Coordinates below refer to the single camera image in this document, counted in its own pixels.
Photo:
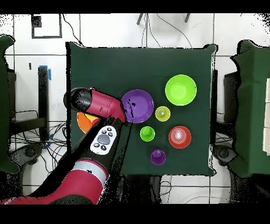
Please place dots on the purple bowl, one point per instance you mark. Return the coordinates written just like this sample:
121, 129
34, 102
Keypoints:
141, 105

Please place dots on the large yellow-orange bowl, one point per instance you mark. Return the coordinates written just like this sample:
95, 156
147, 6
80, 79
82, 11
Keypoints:
84, 124

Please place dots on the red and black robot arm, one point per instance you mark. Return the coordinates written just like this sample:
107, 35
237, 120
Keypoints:
84, 181

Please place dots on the green stepped cup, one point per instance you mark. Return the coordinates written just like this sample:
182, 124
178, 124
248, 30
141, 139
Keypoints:
147, 133

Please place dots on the yellow tapered cup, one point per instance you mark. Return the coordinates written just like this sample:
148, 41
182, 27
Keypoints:
162, 114

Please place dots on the purple cup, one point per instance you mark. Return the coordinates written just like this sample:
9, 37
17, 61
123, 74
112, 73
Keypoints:
158, 156

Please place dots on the green bowl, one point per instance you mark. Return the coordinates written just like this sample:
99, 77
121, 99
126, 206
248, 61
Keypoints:
181, 89

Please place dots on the dark green tablecloth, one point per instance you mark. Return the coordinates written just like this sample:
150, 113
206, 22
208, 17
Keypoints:
105, 67

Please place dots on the orange-red bowl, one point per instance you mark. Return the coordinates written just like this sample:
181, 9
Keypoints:
185, 137

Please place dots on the grey tripod leg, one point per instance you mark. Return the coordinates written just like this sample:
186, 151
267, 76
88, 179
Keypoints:
187, 18
139, 19

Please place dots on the blue tape strip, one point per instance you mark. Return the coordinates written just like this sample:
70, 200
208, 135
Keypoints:
49, 75

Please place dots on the black stand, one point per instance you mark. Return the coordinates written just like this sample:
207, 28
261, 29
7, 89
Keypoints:
43, 95

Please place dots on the black box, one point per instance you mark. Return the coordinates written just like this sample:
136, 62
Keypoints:
231, 95

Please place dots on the grey office chair base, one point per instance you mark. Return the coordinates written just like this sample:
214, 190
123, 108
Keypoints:
223, 153

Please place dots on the dark office chair base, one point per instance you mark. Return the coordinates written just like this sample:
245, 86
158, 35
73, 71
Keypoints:
29, 152

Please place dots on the green cloth covered table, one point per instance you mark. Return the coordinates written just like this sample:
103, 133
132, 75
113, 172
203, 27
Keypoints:
4, 105
251, 105

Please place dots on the white boxes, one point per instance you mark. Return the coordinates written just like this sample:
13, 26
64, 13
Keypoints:
267, 116

